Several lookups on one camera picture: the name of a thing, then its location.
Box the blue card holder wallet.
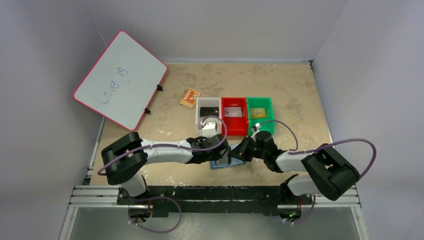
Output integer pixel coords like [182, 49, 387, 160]
[209, 150, 246, 170]

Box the green plastic bin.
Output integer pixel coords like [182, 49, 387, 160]
[245, 96, 275, 137]

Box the red plastic bin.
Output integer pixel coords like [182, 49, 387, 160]
[221, 97, 248, 136]

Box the white plastic bin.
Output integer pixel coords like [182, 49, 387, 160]
[195, 97, 222, 136]

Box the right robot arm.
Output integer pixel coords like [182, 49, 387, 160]
[228, 131, 361, 204]

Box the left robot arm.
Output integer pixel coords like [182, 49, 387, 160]
[97, 132, 230, 205]

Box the gold card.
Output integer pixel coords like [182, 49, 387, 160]
[249, 107, 268, 119]

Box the white patterned card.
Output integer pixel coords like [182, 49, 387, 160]
[224, 106, 243, 118]

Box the black card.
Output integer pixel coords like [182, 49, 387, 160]
[199, 106, 219, 118]

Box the orange spiral notebook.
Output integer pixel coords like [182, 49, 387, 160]
[178, 88, 201, 108]

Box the pink-framed whiteboard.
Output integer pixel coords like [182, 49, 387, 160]
[73, 31, 168, 131]

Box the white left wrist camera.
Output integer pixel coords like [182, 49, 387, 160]
[201, 121, 218, 138]

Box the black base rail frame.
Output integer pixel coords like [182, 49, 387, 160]
[67, 184, 362, 220]

